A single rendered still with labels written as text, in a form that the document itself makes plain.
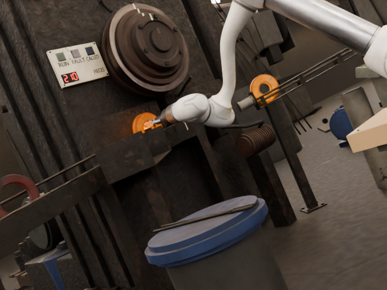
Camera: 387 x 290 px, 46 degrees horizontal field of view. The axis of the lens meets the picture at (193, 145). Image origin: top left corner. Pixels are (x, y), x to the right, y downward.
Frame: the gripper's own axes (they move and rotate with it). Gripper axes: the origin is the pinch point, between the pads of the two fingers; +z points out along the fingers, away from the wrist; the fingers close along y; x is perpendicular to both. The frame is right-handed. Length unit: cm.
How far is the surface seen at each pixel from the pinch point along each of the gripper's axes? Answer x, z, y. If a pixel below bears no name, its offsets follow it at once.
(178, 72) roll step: 19.6, -3.8, 28.5
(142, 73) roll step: 23.7, -3.5, 6.6
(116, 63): 32.3, -0.4, -3.0
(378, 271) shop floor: -71, -96, -8
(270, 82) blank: -3, -24, 70
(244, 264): -38, -101, -65
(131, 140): -4, -36, -36
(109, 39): 43.6, -0.2, -1.9
